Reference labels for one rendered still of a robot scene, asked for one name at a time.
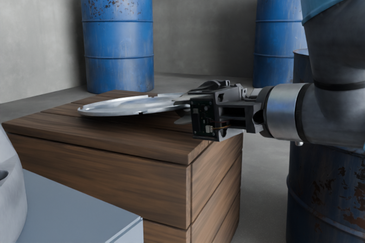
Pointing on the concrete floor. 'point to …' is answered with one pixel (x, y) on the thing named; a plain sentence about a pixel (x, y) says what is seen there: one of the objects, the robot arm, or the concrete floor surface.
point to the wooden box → (138, 167)
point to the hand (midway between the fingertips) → (182, 106)
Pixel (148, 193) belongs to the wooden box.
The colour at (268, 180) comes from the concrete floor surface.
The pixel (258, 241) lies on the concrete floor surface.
